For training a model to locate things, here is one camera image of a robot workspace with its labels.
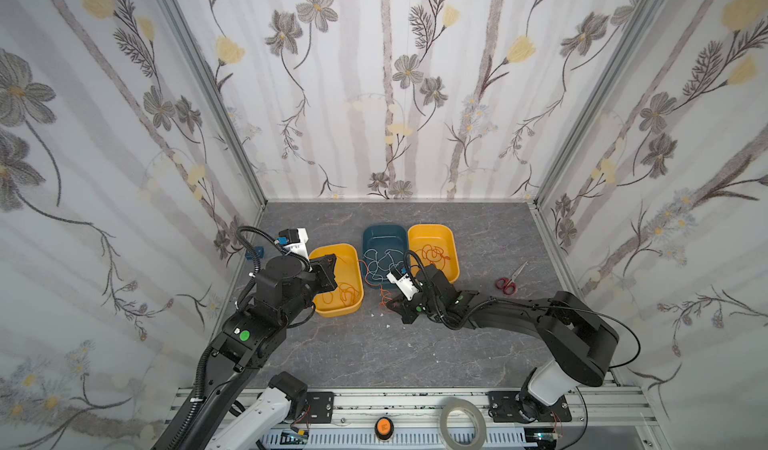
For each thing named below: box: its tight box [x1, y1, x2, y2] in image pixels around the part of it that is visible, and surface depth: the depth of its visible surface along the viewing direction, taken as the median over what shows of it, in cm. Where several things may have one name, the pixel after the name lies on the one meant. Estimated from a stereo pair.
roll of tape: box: [440, 398, 487, 450], surface depth 68 cm
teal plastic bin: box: [362, 224, 409, 289], surface depth 106 cm
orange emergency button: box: [374, 416, 395, 441], surface depth 65 cm
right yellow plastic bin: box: [408, 224, 461, 284], surface depth 106 cm
